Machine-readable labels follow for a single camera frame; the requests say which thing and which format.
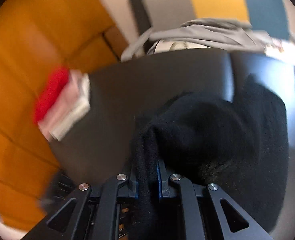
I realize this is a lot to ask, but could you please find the wooden cabinet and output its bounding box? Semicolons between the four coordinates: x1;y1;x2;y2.
0;0;128;230

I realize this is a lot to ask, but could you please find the red folded garment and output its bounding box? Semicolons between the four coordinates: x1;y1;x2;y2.
32;66;70;124

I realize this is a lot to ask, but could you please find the black upright post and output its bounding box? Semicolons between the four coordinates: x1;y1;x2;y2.
127;0;151;55

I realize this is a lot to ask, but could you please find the black knit sweater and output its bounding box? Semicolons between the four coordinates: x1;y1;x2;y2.
129;74;290;240

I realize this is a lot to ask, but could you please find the grey garment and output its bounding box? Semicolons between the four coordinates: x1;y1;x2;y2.
147;17;275;54

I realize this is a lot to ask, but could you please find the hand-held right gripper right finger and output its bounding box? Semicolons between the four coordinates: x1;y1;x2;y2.
157;160;273;240

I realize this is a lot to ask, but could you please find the white folded garment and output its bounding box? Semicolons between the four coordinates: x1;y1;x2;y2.
49;74;91;142

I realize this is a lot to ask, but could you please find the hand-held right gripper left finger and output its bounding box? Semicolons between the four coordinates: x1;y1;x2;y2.
24;170;139;240

